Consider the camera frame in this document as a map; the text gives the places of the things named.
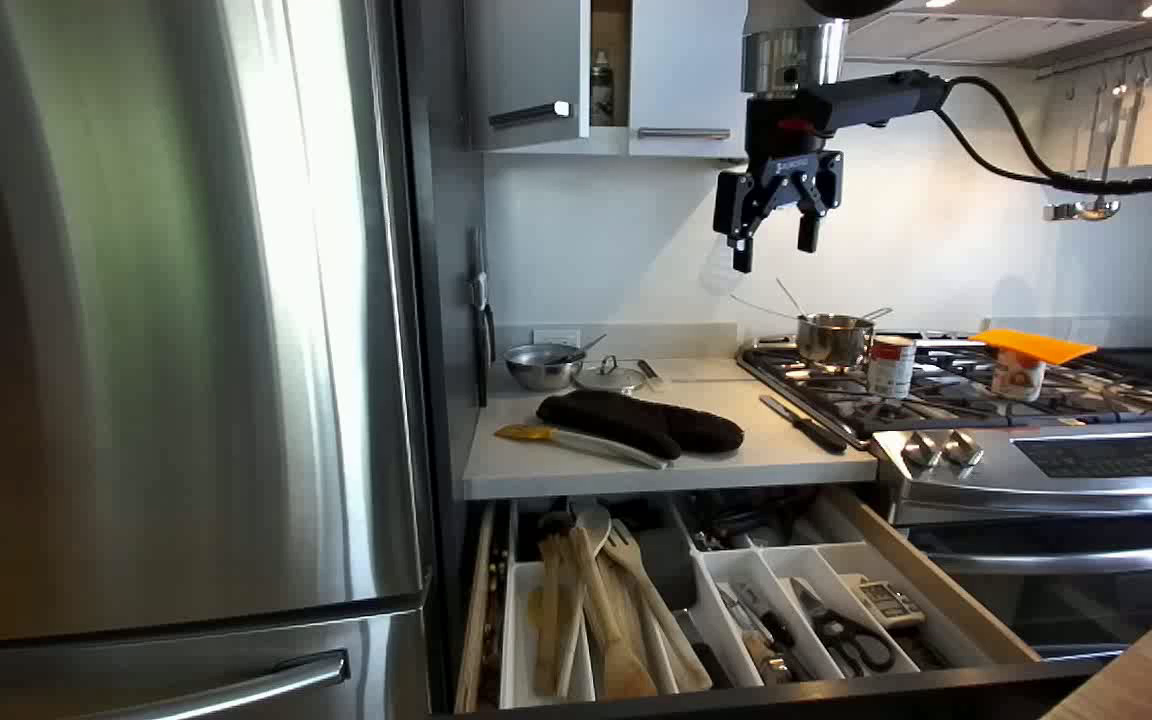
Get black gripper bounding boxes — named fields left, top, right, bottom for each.
left=710, top=88, right=846, bottom=277

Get black plastic spatula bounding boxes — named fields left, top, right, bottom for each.
left=627, top=512, right=706, bottom=612

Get open wooden drawer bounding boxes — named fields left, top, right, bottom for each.
left=452, top=485, right=1087, bottom=720

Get flat pale wooden spatula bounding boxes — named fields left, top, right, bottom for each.
left=527, top=533, right=592, bottom=703

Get steel pot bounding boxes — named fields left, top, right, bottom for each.
left=791, top=306, right=890, bottom=375

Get white cabinet door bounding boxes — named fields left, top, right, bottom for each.
left=627, top=0, right=752, bottom=161

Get white red can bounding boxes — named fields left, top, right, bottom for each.
left=866, top=332, right=920, bottom=404

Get clear glass lid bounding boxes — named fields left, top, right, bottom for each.
left=587, top=351, right=668, bottom=396

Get black oven mitt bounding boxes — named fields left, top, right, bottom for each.
left=531, top=389, right=747, bottom=465

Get small steel bowl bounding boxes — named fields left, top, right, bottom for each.
left=504, top=337, right=592, bottom=396

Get orange silicone mat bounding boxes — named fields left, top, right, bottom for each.
left=972, top=323, right=1101, bottom=370

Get dark grey cabinet door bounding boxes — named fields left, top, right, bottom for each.
left=460, top=0, right=592, bottom=152

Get hanging steel ladle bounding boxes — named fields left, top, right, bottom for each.
left=1047, top=64, right=1132, bottom=224

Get white cutlery organizer tray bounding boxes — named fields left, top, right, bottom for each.
left=495, top=534, right=991, bottom=711

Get stainless gas stove range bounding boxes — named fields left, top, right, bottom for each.
left=732, top=337, right=1152, bottom=669

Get small grey kitchen gadget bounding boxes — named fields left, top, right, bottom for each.
left=838, top=567, right=927, bottom=633

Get black scissors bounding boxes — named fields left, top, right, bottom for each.
left=786, top=573, right=904, bottom=677

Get wide pale wooden turner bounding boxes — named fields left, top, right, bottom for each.
left=569, top=512, right=660, bottom=703

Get stainless steel refrigerator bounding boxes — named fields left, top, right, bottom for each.
left=0, top=0, right=439, bottom=720

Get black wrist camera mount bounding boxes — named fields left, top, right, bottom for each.
left=806, top=69, right=953, bottom=135

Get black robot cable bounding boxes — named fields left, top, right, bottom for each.
left=930, top=73, right=1152, bottom=200

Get black handled kitchen knife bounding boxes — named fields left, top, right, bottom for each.
left=727, top=580, right=814, bottom=679

